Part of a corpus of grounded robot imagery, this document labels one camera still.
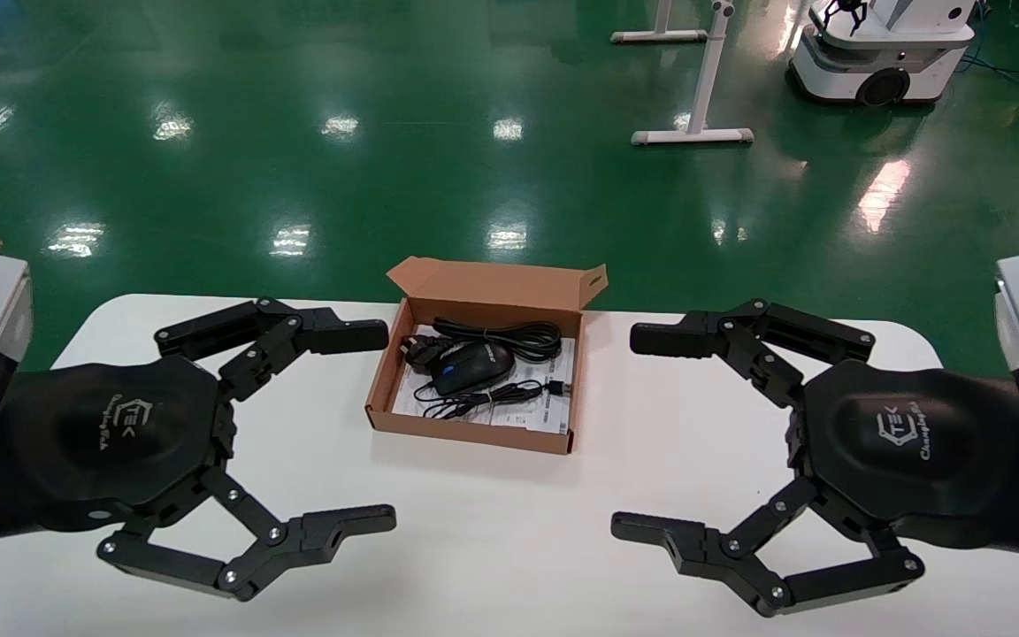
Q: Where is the white T-shaped stand leg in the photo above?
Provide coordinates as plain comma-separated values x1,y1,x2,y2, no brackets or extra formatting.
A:
632,0,755,146

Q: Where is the white stand foot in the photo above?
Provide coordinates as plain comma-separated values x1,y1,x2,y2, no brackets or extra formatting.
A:
611,0,709,44

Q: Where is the black wired computer mouse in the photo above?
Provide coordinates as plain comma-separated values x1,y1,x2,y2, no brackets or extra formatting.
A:
412,342,574,420

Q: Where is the white wheeled idle robot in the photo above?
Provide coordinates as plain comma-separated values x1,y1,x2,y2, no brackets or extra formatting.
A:
788,0,977,107

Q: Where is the black power cord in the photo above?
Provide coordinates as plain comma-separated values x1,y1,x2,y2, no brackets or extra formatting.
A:
402,318,563,365

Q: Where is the open brown cardboard box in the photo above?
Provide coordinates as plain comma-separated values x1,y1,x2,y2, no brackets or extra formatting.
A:
365,257,609,456

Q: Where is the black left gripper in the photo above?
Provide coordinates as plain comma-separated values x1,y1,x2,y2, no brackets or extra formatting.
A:
5,297,397,602

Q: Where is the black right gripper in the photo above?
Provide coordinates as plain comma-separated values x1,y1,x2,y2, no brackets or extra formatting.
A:
611,299,1019,618

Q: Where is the white printed instruction sheet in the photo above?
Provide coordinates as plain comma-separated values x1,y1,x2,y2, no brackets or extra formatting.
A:
393,326,576,434

